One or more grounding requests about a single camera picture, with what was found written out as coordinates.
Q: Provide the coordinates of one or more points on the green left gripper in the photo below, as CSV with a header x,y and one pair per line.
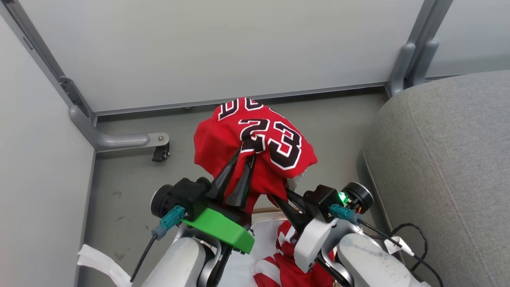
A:
x,y
223,229

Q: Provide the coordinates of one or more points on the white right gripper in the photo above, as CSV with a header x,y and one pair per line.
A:
x,y
312,243

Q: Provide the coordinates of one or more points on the red number 23 jersey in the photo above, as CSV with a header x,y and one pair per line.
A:
x,y
223,135

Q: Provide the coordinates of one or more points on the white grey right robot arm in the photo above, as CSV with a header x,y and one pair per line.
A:
x,y
366,263

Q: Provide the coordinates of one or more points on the woven laundry basket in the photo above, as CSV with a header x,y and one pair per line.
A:
x,y
267,209

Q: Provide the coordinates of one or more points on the pile of red white clothes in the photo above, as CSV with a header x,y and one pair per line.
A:
x,y
265,239

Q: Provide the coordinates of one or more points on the red and white garment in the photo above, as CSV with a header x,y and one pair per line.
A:
x,y
287,271

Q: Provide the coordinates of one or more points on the black caster wheel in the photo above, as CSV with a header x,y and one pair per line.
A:
x,y
161,152

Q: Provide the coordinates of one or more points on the grey metal partition foot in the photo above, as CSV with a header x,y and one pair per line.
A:
x,y
115,139

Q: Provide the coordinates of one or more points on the white cloth strip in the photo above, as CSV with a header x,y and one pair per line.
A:
x,y
101,261

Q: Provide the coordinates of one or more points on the grey fabric sofa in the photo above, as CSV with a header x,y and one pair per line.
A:
x,y
450,171

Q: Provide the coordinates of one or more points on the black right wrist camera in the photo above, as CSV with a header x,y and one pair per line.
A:
x,y
322,199

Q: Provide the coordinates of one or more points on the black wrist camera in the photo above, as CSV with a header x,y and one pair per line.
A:
x,y
322,199
187,195

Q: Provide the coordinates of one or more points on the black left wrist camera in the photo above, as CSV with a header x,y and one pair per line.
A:
x,y
187,195

